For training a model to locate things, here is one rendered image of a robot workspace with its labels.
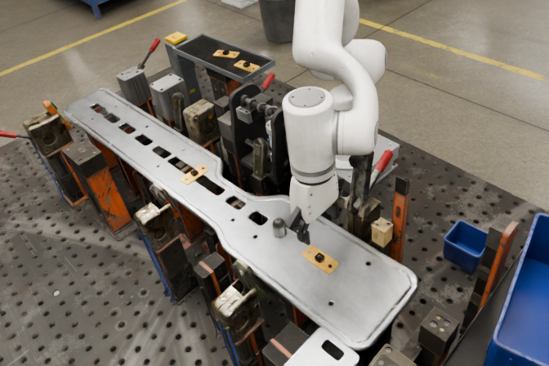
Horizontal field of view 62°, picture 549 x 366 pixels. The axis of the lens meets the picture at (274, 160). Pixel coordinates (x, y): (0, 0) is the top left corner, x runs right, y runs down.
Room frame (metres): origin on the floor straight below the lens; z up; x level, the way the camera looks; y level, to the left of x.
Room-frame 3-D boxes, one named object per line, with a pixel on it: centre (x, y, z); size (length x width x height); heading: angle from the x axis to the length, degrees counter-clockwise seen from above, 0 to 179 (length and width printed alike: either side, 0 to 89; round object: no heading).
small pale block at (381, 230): (0.65, -0.21, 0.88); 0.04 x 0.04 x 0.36; 40
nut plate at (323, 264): (0.63, -0.07, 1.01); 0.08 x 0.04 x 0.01; 40
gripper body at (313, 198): (0.63, -0.07, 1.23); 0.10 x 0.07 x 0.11; 130
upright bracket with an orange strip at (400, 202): (0.66, -0.25, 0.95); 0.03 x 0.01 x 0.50; 40
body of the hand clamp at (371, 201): (0.74, -0.19, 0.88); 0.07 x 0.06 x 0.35; 130
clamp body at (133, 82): (1.55, 0.48, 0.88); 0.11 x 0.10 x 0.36; 130
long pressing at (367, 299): (1.00, 0.25, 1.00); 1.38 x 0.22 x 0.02; 40
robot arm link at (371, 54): (1.21, -0.29, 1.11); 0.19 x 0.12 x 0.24; 73
